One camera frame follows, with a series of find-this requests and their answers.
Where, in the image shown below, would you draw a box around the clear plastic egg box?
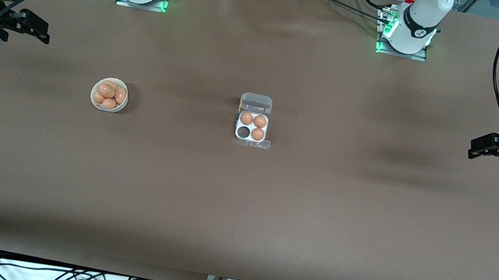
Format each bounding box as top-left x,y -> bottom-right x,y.
232,91 -> 275,147

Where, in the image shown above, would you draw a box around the white round bowl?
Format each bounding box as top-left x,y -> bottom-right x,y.
88,75 -> 132,116

